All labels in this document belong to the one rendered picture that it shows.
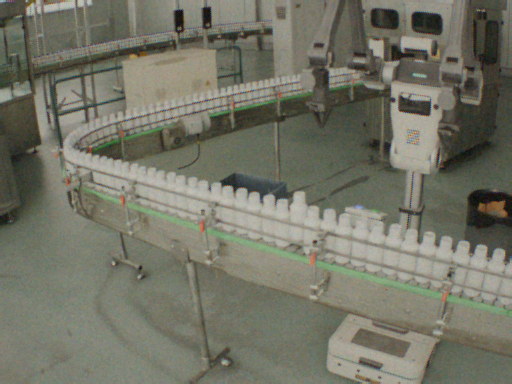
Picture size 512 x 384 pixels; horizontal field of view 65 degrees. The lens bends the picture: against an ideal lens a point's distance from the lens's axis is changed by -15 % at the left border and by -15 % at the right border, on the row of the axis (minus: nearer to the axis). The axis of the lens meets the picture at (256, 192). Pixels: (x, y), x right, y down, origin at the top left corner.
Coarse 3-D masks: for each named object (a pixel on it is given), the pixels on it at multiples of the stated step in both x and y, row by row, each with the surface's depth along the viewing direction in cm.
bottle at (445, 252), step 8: (448, 240) 131; (440, 248) 130; (448, 248) 129; (440, 256) 129; (448, 256) 129; (440, 264) 130; (432, 272) 134; (440, 272) 131; (448, 272) 131; (432, 280) 134
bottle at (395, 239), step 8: (392, 224) 140; (392, 232) 138; (400, 232) 139; (392, 240) 139; (400, 240) 139; (400, 248) 139; (384, 256) 142; (392, 256) 140; (392, 264) 141; (384, 272) 144; (392, 272) 142
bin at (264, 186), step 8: (232, 176) 243; (240, 176) 243; (248, 176) 240; (256, 176) 237; (224, 184) 238; (232, 184) 244; (240, 184) 245; (248, 184) 242; (256, 184) 239; (264, 184) 236; (272, 184) 233; (280, 184) 231; (248, 192) 244; (256, 192) 241; (264, 192) 238; (272, 192) 219; (280, 192) 225; (216, 272) 202
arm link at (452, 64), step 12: (456, 0) 126; (468, 0) 128; (456, 12) 125; (456, 24) 124; (456, 36) 123; (456, 48) 122; (444, 60) 123; (456, 60) 123; (444, 72) 123; (456, 72) 121
